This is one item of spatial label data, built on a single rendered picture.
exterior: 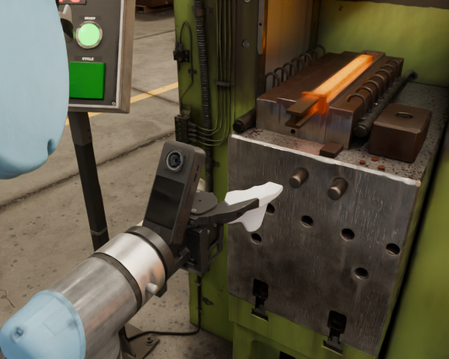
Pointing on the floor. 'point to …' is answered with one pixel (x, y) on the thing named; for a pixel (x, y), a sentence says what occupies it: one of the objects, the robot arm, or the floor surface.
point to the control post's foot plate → (132, 348)
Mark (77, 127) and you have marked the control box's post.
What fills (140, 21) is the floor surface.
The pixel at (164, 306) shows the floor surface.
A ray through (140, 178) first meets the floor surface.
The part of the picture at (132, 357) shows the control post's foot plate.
